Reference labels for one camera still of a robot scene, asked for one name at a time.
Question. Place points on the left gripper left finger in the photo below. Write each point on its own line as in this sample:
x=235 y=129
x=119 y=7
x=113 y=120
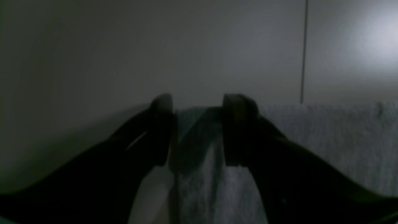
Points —
x=99 y=186

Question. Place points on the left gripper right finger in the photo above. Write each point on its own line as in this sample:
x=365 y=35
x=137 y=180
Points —
x=296 y=186

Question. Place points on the grey T-shirt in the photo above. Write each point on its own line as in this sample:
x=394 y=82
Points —
x=360 y=141

